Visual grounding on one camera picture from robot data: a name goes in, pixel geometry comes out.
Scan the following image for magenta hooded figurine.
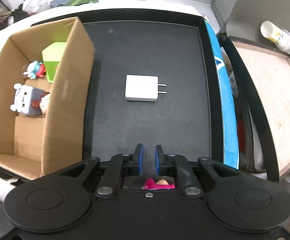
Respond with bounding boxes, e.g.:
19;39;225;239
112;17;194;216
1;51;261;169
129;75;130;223
142;178;175;190

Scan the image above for white purple cube toy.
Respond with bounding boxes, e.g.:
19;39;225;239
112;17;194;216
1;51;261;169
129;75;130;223
10;83;46;116

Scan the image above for brown cardboard box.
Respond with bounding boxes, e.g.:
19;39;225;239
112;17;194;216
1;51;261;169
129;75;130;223
0;17;95;180

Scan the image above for white power adapter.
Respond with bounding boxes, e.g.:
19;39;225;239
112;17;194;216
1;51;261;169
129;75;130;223
125;75;167;102

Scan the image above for blue red figurine keychain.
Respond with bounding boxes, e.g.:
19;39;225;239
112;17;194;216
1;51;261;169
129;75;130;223
22;61;46;80

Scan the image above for green hexagonal box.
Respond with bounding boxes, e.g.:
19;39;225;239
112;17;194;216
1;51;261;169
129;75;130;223
42;42;67;83

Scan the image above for white table cloth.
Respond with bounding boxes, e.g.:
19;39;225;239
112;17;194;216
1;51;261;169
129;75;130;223
0;0;211;196

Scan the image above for blue flat package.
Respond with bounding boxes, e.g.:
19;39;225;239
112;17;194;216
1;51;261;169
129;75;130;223
205;21;239;169

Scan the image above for black shallow tray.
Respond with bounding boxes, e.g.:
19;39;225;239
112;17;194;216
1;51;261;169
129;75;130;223
45;9;225;165

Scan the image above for white plastic bag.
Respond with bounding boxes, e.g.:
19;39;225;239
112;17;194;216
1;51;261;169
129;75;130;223
22;0;53;15

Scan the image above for green cartoon cushion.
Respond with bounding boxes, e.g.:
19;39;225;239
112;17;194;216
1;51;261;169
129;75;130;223
64;0;99;7

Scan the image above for stacked paper cups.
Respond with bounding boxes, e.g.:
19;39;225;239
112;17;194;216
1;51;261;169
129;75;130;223
260;21;290;52

